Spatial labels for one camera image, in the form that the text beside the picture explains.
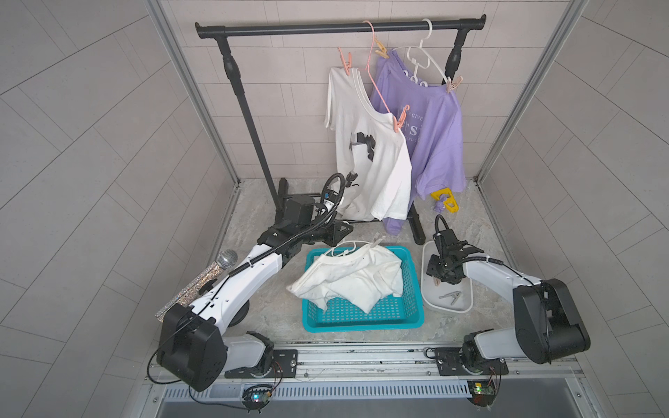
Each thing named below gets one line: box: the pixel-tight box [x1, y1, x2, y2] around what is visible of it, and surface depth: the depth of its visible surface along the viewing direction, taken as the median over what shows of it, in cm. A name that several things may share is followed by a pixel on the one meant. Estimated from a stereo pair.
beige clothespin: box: [374, 38, 391, 60], surface depth 74 cm
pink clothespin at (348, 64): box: [337, 47, 352, 76], surface depth 72 cm
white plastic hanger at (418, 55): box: [392, 18, 453, 88], surface depth 65 cm
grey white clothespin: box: [438, 290, 462, 306], surface depth 84 cm
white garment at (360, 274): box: [286, 243, 404, 315], surface depth 81 cm
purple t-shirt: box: [370, 50, 467, 236], surface depth 72 cm
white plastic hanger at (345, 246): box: [324, 237, 372, 257], surface depth 74 cm
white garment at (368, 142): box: [324, 67, 413, 222], surface depth 75 cm
